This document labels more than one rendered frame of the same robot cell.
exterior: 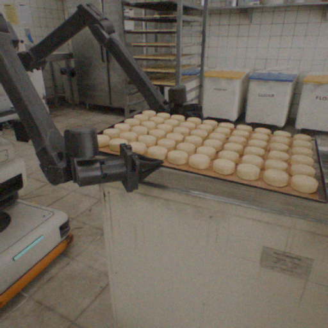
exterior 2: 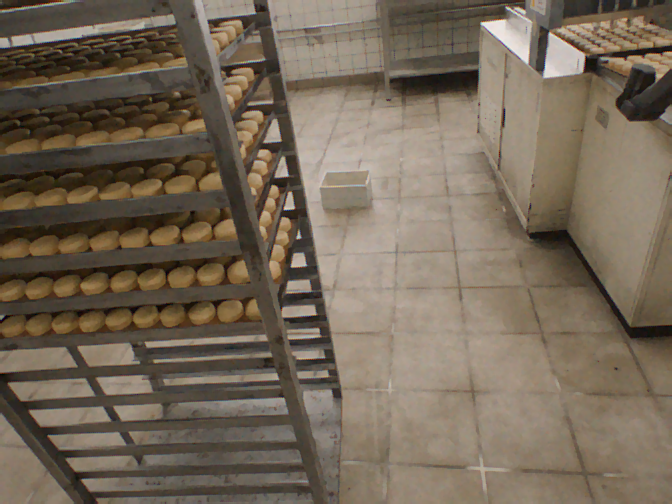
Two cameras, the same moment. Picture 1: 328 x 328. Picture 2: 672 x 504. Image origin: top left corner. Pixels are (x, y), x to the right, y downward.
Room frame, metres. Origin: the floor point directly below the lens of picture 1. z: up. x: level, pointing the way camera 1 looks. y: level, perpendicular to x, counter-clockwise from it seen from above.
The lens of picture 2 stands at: (2.38, 0.96, 1.46)
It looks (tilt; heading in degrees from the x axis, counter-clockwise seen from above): 34 degrees down; 254
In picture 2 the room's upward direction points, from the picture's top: 9 degrees counter-clockwise
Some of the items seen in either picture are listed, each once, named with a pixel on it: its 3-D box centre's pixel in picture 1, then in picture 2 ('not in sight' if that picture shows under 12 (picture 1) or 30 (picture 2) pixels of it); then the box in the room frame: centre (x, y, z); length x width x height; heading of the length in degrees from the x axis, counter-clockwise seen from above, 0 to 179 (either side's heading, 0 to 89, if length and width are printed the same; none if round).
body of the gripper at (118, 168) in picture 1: (115, 169); not in sight; (0.58, 0.11, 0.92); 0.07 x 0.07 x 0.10; 22
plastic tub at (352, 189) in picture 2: not in sight; (346, 189); (1.50, -1.63, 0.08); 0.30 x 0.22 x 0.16; 149
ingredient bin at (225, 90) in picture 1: (225, 97); not in sight; (4.29, -0.92, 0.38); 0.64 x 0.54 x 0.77; 152
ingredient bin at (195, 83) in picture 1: (185, 93); not in sight; (4.60, -0.35, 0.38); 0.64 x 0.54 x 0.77; 154
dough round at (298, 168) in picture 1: (302, 172); not in sight; (0.59, -0.32, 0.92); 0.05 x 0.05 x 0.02
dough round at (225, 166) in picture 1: (223, 166); not in sight; (0.60, -0.14, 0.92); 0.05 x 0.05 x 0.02
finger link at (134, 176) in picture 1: (145, 168); not in sight; (0.61, 0.04, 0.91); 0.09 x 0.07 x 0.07; 112
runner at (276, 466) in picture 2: not in sight; (192, 466); (2.59, 0.16, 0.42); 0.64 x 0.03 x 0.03; 156
